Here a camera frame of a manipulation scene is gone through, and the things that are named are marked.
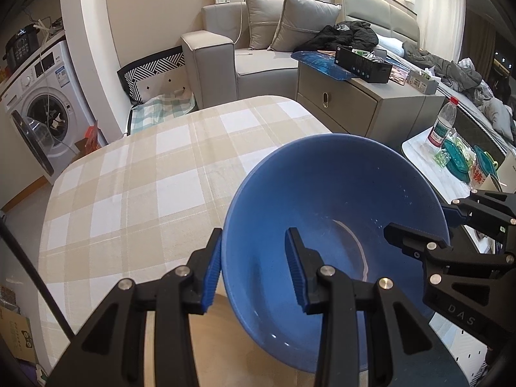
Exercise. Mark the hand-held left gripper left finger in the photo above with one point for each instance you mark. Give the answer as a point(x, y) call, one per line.
point(211, 274)

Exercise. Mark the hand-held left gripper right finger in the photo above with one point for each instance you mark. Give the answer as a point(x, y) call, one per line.
point(296, 274)

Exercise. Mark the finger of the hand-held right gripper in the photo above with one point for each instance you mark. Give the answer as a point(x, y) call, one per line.
point(451, 213)
point(407, 240)

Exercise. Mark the large dark blue bowl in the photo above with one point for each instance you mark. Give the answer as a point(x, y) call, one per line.
point(322, 193)

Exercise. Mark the red print cup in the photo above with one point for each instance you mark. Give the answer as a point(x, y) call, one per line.
point(481, 171)

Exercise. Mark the green snack packet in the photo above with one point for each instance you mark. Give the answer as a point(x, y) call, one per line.
point(442, 158)

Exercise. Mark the white marble side table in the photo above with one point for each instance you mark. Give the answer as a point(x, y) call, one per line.
point(419, 157)

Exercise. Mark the clear plastic water bottle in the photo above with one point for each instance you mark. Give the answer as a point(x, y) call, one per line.
point(441, 127)

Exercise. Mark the beige checked tablecloth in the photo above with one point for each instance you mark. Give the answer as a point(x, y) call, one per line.
point(141, 189)

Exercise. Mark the grey tissue box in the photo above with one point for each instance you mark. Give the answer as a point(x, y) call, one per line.
point(421, 82)

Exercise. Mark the beige side cabinet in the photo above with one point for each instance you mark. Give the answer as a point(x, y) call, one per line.
point(363, 105)

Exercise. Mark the pink packet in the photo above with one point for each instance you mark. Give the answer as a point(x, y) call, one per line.
point(400, 74)

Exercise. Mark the grey jacket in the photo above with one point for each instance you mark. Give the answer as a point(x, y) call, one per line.
point(443, 64)

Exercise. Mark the green checked blanket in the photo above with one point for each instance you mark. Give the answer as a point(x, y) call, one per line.
point(161, 113)

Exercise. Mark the black storage box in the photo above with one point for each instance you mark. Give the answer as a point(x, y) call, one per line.
point(363, 66)

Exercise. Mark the small cardboard box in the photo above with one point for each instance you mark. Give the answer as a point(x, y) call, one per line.
point(82, 147)

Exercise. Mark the red paper box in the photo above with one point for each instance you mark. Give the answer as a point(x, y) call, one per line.
point(92, 136)

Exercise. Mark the white diamond print cushion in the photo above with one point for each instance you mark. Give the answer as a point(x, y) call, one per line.
point(165, 84)

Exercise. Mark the large cardboard box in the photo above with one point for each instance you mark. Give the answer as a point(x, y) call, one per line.
point(18, 334)

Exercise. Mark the beige sofa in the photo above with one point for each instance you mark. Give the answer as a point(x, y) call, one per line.
point(217, 64)

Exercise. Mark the black jacket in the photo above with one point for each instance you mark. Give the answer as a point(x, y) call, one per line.
point(342, 34)

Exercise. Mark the bed with padded headboard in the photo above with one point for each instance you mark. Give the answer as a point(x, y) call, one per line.
point(383, 12)

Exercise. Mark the white washing machine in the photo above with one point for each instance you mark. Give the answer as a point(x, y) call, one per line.
point(60, 88)

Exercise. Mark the grey cushion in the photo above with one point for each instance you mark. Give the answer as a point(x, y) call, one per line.
point(306, 20)
point(260, 20)

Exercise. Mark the black pressure cooker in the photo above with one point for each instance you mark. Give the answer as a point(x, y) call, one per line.
point(24, 46)

